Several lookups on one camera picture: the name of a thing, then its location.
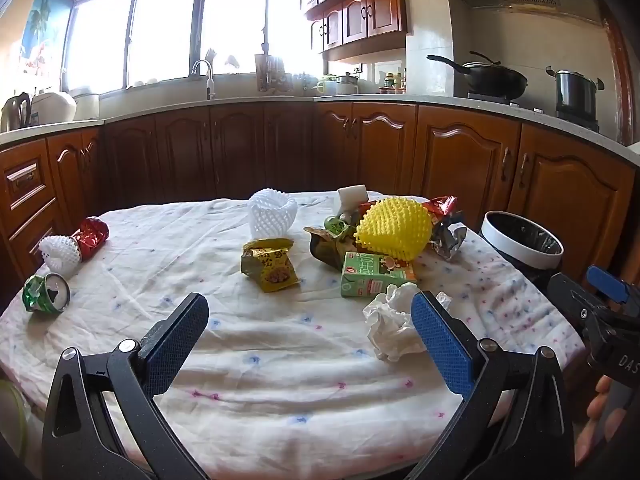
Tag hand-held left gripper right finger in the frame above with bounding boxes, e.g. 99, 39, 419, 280
405, 290, 576, 480

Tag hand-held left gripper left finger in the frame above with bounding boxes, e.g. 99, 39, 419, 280
42, 292, 210, 480

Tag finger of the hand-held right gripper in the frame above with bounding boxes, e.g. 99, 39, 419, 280
547, 272, 608, 341
586, 265, 640, 311

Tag white rimmed trash bin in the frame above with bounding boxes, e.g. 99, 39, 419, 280
479, 210, 565, 286

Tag red silver snack bag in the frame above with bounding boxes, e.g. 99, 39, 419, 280
422, 195, 468, 261

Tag green spout pouch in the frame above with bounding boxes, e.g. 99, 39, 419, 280
305, 212, 361, 273

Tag white red milk carton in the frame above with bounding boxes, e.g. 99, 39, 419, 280
336, 186, 371, 213

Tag person's right hand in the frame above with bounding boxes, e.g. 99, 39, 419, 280
574, 375, 614, 467

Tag crumpled white tissue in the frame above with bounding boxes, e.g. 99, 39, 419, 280
362, 282, 453, 362

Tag green drink carton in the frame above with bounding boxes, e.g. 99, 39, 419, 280
341, 251, 418, 298

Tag white dotted tablecloth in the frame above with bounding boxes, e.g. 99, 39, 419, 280
0, 191, 586, 478

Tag yellow green snack packet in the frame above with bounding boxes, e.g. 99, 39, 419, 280
241, 238, 300, 293

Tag yellow foam fruit net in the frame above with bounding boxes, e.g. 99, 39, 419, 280
355, 197, 435, 262

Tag red snack wrapper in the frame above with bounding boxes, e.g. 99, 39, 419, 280
71, 216, 110, 261

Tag crushed green can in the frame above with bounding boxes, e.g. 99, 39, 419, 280
22, 273, 71, 314

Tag white foam fruit net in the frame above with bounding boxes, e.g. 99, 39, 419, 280
247, 188, 299, 240
39, 235, 82, 277

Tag gas stove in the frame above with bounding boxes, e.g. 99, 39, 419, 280
467, 91, 601, 133

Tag steel stock pot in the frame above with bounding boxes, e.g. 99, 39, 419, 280
546, 66, 605, 121

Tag wooden base cabinets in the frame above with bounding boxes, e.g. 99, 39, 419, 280
0, 100, 640, 311

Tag black wok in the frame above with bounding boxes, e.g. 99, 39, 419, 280
426, 51, 528, 101

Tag grey kitchen countertop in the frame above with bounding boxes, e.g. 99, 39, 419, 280
0, 91, 640, 167

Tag white kitchen appliance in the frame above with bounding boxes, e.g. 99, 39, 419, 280
70, 87, 101, 121

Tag white rice cooker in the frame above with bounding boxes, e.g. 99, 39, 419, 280
31, 91, 77, 126

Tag row of spice bottles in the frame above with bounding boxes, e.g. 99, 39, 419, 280
379, 72, 407, 95

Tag chrome kitchen faucet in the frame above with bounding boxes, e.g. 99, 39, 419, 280
191, 59, 216, 101

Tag white lidded pot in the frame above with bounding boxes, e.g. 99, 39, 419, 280
336, 72, 362, 96

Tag steel electric kettle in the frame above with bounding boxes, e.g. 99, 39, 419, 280
0, 92, 32, 133

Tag kitchen window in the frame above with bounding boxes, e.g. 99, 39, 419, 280
65, 0, 326, 96

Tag wooden door frame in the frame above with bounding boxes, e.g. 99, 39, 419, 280
600, 7, 638, 128

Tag wooden wall cabinets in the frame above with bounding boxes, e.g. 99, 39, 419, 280
295, 0, 408, 63

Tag wall poster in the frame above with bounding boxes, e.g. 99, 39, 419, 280
20, 0, 73, 77

